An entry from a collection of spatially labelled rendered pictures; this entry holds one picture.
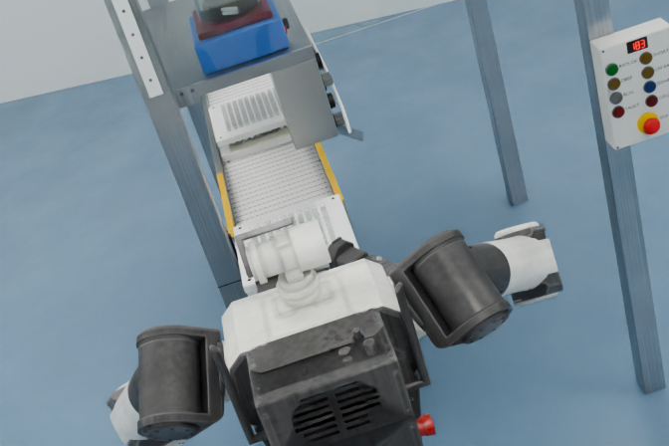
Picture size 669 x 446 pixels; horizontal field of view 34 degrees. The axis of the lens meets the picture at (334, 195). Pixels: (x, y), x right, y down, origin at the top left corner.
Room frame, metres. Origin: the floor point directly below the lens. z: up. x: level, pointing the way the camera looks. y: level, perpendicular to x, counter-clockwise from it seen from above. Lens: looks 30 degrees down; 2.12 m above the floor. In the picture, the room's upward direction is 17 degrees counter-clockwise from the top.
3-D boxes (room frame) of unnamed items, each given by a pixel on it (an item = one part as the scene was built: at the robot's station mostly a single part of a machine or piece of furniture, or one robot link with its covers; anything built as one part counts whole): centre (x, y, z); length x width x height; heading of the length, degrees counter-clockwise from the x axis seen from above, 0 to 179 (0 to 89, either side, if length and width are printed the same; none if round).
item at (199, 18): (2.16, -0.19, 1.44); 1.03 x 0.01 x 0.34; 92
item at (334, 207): (1.95, 0.11, 0.94); 0.25 x 0.24 x 0.02; 91
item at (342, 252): (1.76, -0.01, 0.94); 0.12 x 0.10 x 0.13; 34
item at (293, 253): (1.33, 0.08, 1.29); 0.10 x 0.07 x 0.09; 92
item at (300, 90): (2.33, 0.00, 1.11); 0.22 x 0.11 x 0.20; 2
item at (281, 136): (2.81, 0.15, 0.81); 0.24 x 0.24 x 0.02; 3
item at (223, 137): (2.81, 0.15, 0.86); 0.25 x 0.24 x 0.02; 93
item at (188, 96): (2.20, 0.24, 1.22); 0.05 x 0.01 x 0.04; 92
